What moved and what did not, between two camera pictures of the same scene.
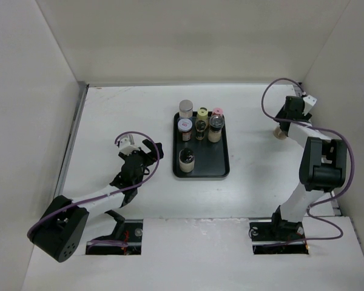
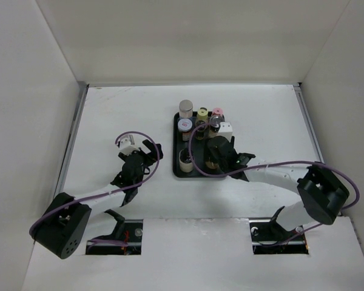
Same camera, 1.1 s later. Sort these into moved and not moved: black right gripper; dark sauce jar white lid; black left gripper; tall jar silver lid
Moved: black right gripper
Not moved: black left gripper; dark sauce jar white lid; tall jar silver lid
